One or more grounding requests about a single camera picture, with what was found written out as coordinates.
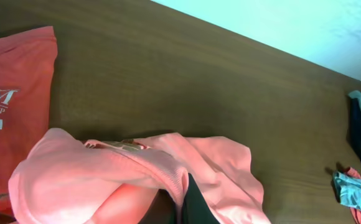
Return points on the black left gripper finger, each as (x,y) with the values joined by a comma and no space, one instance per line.
(195,209)

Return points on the salmon pink t-shirt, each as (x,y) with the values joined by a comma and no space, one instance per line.
(64,180)

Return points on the red printed t-shirt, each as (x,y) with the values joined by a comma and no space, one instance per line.
(354,194)

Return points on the folded red t-shirt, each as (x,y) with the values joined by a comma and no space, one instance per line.
(26,70)

